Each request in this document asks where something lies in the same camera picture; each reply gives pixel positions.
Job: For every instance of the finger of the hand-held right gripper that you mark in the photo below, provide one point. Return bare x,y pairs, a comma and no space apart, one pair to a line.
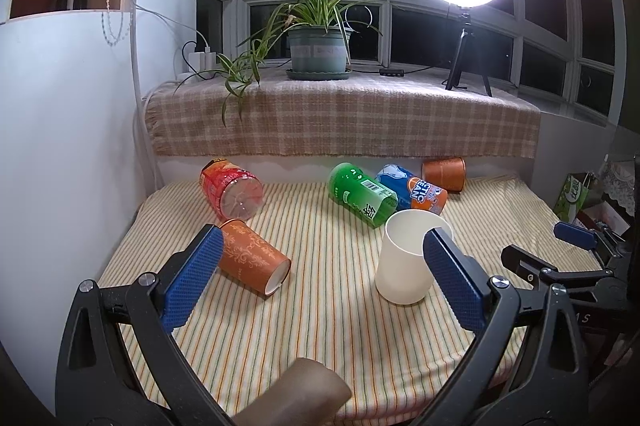
530,267
575,233

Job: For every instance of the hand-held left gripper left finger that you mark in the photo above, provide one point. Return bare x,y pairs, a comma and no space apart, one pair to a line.
194,278

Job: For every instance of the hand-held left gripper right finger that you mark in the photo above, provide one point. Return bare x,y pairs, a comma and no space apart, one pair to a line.
456,287

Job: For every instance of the orange patterned paper cup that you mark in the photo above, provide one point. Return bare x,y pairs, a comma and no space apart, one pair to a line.
250,256
445,173

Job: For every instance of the white cup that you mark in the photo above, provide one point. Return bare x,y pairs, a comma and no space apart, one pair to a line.
400,271

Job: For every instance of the green tissue box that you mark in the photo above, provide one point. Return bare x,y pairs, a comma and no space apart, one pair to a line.
572,198

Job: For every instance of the lace cloth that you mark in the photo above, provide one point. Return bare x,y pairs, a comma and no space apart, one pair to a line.
619,186

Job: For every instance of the red drink can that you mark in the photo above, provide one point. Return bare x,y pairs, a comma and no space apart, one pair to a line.
227,186

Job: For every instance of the blue and orange drink can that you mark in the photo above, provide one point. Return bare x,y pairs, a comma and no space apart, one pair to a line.
420,193

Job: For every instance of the green drink can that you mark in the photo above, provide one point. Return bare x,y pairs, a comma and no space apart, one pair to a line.
357,193

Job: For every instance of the brown cardboard tube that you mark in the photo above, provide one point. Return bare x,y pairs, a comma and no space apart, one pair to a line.
295,393

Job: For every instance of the plaid woven cloth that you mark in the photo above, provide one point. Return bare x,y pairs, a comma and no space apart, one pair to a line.
350,116

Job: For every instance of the black tripod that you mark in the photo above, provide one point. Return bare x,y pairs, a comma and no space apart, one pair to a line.
462,56

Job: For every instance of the white charger plug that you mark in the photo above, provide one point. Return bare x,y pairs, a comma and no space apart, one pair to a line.
209,60
195,60

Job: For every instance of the black usb hub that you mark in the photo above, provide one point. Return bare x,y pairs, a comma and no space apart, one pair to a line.
391,71

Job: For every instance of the green plant saucer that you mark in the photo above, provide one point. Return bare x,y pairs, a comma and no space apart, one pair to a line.
320,75

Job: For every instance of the potted spider plant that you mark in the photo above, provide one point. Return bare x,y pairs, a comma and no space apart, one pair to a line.
317,46

